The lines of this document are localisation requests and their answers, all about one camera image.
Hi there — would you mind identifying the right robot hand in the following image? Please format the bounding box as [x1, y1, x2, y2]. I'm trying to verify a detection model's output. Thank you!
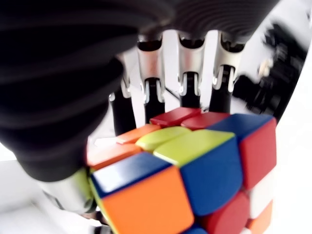
[0, 0, 281, 220]

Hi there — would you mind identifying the multicolour Rubik's cube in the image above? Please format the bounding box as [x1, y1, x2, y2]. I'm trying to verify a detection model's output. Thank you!
[86, 107, 278, 234]

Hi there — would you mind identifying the black chair stack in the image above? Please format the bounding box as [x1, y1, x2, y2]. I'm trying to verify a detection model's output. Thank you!
[235, 23, 308, 117]

